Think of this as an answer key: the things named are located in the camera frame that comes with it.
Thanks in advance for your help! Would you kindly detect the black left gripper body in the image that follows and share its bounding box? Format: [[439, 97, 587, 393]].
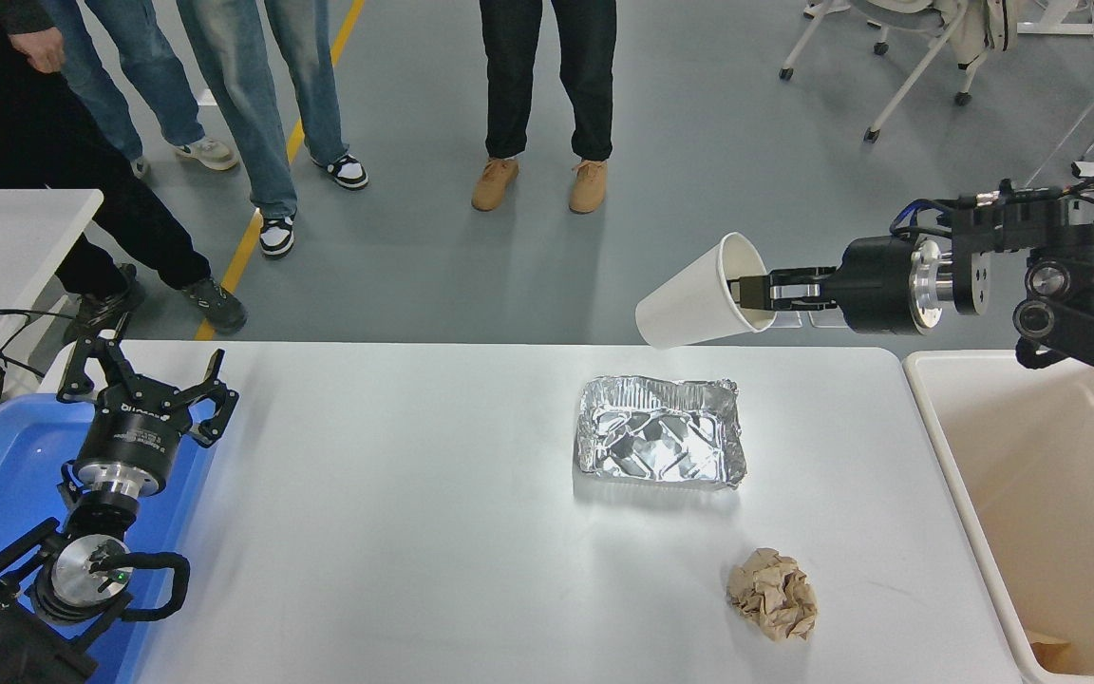
[[70, 383, 195, 485]]

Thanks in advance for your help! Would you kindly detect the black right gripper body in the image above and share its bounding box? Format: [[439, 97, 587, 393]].
[[832, 235, 918, 335]]

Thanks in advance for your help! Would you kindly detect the white paper cup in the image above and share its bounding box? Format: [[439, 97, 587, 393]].
[[635, 232, 778, 351]]

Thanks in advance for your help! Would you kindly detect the silver foil tray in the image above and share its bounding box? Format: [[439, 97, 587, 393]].
[[575, 375, 749, 490]]

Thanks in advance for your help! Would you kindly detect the person's hand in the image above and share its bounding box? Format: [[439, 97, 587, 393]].
[[10, 28, 66, 74]]

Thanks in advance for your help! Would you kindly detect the large pale bin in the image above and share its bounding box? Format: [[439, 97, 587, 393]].
[[903, 350, 1094, 684]]

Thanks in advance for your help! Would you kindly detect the white chair with casters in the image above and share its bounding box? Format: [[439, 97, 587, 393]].
[[780, 0, 1023, 143]]

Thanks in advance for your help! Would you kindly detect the pale cloth on chair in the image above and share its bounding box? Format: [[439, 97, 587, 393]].
[[944, 0, 1023, 72]]

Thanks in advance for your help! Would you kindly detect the crumpled tan paper ball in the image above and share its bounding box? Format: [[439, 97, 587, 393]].
[[726, 547, 820, 642]]

